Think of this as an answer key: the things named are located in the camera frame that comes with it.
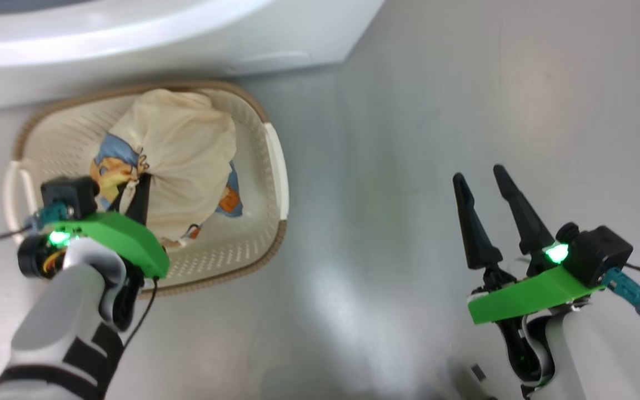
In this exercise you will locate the white front-load washing machine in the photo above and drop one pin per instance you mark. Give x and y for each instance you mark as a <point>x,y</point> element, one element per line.
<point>131,50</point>

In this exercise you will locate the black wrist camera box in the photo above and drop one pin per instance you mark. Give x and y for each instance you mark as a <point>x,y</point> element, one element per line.
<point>598,253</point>
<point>70,197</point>

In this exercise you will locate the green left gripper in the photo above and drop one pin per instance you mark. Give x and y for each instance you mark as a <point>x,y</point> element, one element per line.
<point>125,239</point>

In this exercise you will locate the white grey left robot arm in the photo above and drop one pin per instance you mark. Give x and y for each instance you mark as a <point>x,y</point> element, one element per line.
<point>59,311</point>

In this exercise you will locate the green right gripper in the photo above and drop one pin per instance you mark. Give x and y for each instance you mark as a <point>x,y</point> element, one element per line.
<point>525,297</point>

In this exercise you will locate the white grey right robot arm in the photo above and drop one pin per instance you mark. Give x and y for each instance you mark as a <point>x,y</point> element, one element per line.
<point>586,355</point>

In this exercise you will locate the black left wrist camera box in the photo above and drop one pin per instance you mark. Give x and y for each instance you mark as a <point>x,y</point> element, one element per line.
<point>70,197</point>

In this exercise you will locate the cream cloth garment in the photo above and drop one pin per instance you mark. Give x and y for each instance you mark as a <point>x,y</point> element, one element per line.
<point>186,150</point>

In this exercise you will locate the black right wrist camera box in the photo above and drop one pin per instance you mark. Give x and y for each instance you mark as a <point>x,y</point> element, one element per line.
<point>598,253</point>

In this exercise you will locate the blue bear print garment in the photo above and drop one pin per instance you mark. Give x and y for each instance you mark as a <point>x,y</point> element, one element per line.
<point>111,147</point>

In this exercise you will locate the cream perforated laundry basket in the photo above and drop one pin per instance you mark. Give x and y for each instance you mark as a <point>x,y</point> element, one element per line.
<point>242,239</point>

